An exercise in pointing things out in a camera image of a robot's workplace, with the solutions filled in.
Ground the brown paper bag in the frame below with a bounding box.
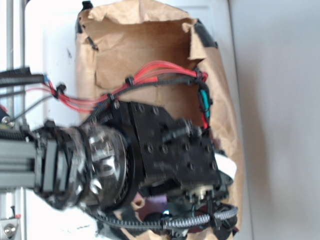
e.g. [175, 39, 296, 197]
[76, 0, 243, 240]

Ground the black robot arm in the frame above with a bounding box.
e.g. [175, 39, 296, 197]
[0, 101, 238, 240]

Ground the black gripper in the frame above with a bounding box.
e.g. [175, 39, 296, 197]
[139, 152, 238, 240]

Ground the aluminium frame rail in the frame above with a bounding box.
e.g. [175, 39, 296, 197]
[0, 0, 27, 240]

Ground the grey braided cable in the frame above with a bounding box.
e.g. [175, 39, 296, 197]
[94, 206, 238, 230]

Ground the red wire bundle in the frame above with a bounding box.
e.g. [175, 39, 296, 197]
[24, 59, 208, 113]

